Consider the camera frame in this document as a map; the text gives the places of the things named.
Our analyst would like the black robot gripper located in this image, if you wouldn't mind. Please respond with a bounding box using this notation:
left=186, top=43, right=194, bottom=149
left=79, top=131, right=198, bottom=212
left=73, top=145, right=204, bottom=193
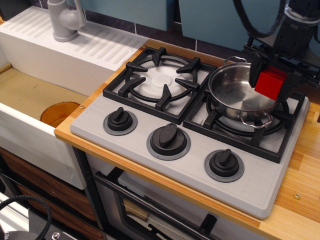
left=243, top=12, right=320, bottom=102

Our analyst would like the red cube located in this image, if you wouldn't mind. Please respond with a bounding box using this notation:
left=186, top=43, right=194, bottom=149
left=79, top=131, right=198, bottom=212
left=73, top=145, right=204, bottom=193
left=254, top=65, right=288, bottom=100

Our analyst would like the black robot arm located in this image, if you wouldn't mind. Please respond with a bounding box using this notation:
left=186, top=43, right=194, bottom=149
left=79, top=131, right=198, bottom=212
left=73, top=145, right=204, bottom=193
left=243, top=0, right=320, bottom=102

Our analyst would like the stainless steel pan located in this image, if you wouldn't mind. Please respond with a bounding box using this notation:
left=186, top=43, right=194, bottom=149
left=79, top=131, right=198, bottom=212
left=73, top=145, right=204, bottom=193
left=208, top=56, right=278, bottom=129

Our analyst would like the black right stove knob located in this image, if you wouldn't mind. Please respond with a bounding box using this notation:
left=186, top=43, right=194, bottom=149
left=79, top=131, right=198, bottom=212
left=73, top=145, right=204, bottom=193
left=204, top=149, right=245, bottom=183

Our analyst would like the black stove knob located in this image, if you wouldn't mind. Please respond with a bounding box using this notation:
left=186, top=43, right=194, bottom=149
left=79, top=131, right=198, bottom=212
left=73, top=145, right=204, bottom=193
left=102, top=107, right=138, bottom=136
left=146, top=123, right=191, bottom=161
left=204, top=149, right=245, bottom=183

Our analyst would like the grey toy stove top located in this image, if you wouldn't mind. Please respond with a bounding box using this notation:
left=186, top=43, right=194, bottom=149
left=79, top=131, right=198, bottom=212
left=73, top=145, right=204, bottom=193
left=69, top=46, right=311, bottom=220

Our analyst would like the black middle stove knob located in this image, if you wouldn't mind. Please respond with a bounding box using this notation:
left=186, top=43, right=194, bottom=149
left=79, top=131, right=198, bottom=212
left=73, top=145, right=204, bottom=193
left=146, top=123, right=191, bottom=161

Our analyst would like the black left stove knob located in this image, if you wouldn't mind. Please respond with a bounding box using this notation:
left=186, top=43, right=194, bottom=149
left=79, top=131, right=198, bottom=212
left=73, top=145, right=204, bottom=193
left=102, top=107, right=138, bottom=136

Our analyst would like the black right burner grate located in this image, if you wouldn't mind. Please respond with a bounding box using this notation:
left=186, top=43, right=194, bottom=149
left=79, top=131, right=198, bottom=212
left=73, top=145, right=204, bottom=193
left=183, top=88, right=307, bottom=164

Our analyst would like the black burner grate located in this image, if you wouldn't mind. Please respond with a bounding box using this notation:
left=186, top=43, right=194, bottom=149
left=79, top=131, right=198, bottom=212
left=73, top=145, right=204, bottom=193
left=183, top=88, right=307, bottom=164
left=103, top=47, right=217, bottom=125

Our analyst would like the black left burner grate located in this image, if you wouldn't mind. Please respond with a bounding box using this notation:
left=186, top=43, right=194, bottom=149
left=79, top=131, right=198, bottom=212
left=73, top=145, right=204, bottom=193
left=103, top=47, right=217, bottom=125

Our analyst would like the grey toy faucet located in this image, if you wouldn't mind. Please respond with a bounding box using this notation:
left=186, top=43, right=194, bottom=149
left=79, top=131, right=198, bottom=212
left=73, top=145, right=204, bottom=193
left=47, top=0, right=86, bottom=42

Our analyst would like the orange plastic plate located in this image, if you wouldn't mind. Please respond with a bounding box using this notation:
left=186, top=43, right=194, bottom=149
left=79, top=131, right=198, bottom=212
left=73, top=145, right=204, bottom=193
left=40, top=101, right=80, bottom=128

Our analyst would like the white toy sink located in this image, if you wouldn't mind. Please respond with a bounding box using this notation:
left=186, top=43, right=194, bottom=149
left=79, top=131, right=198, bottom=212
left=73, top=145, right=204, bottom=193
left=0, top=6, right=147, bottom=190

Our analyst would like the wooden drawer cabinet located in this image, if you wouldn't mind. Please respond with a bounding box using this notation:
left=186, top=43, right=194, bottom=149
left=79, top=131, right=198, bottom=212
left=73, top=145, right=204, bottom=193
left=0, top=148, right=105, bottom=240

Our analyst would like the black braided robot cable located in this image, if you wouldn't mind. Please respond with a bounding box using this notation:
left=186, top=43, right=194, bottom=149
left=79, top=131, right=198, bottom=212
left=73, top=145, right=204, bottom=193
left=232, top=0, right=287, bottom=39

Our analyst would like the oven door with handle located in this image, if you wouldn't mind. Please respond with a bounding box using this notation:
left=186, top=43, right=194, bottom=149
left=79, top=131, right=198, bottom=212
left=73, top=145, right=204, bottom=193
left=93, top=166, right=253, bottom=240

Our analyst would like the black braided foreground cable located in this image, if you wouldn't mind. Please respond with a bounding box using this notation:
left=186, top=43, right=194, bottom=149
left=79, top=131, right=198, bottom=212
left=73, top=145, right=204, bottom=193
left=0, top=194, right=53, bottom=240

